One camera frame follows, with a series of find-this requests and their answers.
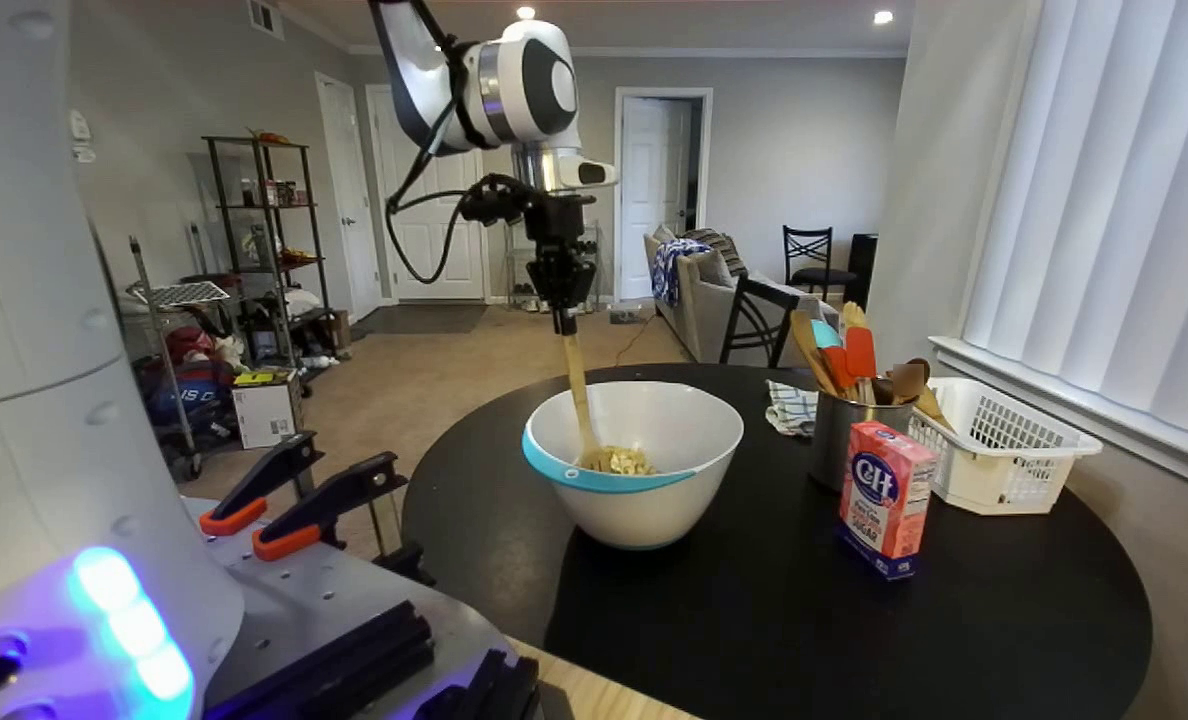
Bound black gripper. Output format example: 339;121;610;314
525;187;606;338

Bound wooden mixing spoon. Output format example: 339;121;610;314
560;332;610;470

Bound white bowl with teal band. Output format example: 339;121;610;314
520;381;749;553

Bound yellow food substance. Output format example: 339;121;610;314
581;443;657;480

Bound wooden spoon in cup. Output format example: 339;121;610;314
889;356;935;412

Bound blue white patterned blanket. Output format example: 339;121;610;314
653;236;718;310

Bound white interior door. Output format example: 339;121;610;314
616;91;676;302

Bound grey sofa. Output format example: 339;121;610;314
638;224;785;366

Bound black metal dining chair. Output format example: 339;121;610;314
715;270;808;370

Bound wooden flat spatula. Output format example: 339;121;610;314
787;307;844;401

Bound red spatula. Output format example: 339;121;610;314
818;325;880;406

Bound metal utensil cup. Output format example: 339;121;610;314
808;386;912;497

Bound black clamp with orange tip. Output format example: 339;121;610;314
197;428;329;541
252;446;411;562

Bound black metal shelf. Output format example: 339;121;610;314
198;128;335;366

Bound white cardboard box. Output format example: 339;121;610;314
228;381;298;453

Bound grey mounting plate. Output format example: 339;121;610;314
177;493;705;720

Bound pink sugar box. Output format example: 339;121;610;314
836;421;940;584

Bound round black table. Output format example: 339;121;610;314
399;360;1154;720

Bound cluttered utility cart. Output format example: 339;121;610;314
108;236;243;482

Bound white plastic basket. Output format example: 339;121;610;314
909;375;1105;520

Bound white vertical blinds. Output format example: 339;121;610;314
954;0;1188;459

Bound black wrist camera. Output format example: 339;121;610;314
456;172;539;227

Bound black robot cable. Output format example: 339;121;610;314
377;132;543;290

